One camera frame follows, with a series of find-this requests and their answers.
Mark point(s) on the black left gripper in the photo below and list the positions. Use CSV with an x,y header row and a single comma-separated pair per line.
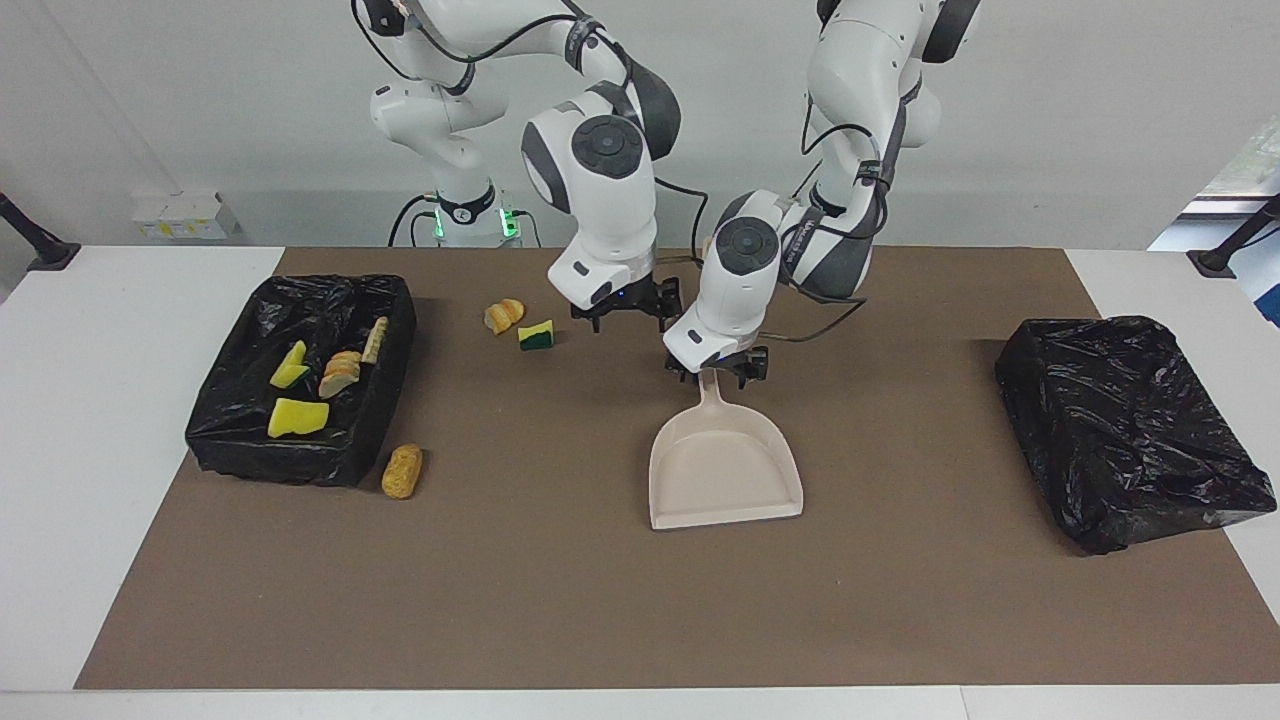
x,y
725,363

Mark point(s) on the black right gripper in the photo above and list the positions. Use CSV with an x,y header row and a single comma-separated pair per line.
x,y
625,300

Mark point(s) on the beige plastic dustpan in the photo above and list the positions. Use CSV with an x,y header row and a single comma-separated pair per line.
x,y
720,470

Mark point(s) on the yellow and green sponge piece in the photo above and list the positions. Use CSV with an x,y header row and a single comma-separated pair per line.
x,y
536,335

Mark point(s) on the small orange croissant piece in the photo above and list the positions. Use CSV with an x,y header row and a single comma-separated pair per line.
x,y
503,316

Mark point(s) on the pale flaky bread piece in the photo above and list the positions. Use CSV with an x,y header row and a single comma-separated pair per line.
x,y
375,340

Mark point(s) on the brown oval bread roll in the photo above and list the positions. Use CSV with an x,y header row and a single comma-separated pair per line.
x,y
402,472

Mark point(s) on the striped croissant piece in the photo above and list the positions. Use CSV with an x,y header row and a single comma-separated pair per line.
x,y
340,375

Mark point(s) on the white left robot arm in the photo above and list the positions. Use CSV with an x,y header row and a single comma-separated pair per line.
x,y
740,290

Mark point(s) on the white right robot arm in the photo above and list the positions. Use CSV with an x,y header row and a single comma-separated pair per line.
x,y
600,200

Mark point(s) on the black bag lined bin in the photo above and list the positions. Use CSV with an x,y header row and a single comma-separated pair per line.
x,y
1120,430
250,440

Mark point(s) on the brown table mat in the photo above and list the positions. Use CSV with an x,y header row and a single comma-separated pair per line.
x,y
500,600

